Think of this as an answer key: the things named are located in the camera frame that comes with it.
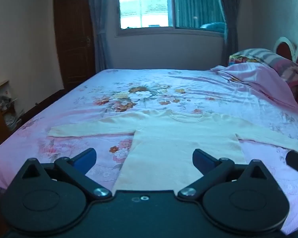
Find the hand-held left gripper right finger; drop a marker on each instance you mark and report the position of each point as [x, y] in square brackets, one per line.
[201, 160]

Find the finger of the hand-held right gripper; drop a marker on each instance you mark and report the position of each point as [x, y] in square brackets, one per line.
[296, 160]

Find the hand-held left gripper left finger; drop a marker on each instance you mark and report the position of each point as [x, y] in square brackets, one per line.
[88, 157]

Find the cream knitted sweater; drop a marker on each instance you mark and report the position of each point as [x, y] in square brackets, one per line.
[181, 151]

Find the floral bed sheet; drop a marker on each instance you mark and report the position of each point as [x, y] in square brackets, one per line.
[188, 84]

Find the pink blanket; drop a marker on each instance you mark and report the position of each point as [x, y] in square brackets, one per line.
[258, 79]

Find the striped floral pillow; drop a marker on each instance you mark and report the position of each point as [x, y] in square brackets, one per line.
[270, 58]

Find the red wooden headboard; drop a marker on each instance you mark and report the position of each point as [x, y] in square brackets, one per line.
[284, 47]

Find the brown wooden door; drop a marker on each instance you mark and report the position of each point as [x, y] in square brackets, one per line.
[73, 34]

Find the grey curtain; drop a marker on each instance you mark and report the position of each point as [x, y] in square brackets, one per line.
[229, 17]
[98, 24]

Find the teal cloth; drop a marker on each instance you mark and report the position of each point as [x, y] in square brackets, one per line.
[213, 25]

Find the sliding glass window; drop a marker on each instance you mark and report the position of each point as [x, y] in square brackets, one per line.
[144, 5]

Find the dark wooden bed frame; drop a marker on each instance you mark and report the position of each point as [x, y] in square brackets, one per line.
[39, 106]

